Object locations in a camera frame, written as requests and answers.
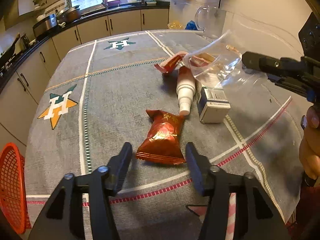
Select white spray bottle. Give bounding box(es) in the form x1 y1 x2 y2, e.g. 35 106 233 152
176 66 196 116

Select grey patterned tablecloth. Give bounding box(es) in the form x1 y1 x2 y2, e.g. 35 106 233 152
24 29 307 240

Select blue plastic object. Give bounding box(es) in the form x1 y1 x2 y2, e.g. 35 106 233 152
185 21 198 30

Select rice cooker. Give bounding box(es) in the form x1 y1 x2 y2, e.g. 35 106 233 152
33 14 58 39

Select white barcode medicine box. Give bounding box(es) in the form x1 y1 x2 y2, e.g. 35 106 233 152
195 81 231 124

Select black frying pan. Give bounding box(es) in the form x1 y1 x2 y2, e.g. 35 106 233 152
0 33 21 68

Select lower kitchen cabinets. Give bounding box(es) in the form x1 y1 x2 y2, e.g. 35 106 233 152
1 3 170 154

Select red foot cream box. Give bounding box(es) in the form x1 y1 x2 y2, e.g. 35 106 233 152
155 51 215 75

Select red plastic basket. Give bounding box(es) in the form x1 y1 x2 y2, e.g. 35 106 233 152
1 142 31 235

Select red snack packet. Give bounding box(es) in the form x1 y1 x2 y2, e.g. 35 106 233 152
136 109 185 165

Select gold candy wrapper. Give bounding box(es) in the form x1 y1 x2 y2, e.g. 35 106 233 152
226 44 240 54

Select clear glass pitcher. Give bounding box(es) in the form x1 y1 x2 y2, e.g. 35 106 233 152
194 5 226 38

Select right hand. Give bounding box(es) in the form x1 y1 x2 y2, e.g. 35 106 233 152
299 106 320 180

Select brown cooking pot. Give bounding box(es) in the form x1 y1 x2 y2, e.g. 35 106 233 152
56 5 81 24

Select clear zip bag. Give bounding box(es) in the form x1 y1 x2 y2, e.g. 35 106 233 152
184 30 267 91

